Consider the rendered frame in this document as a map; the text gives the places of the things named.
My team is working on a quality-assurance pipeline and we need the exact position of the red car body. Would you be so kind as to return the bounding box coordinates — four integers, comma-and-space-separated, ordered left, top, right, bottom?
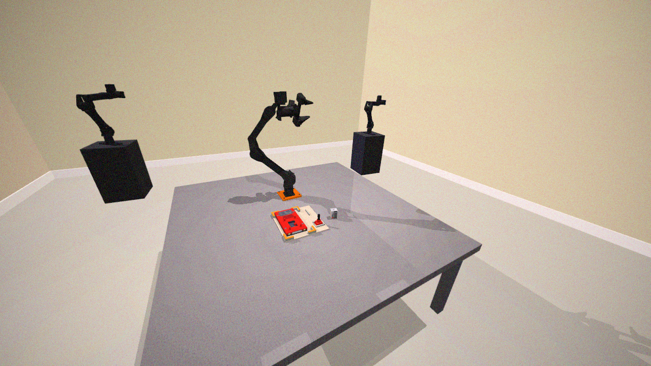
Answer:
275, 208, 307, 236

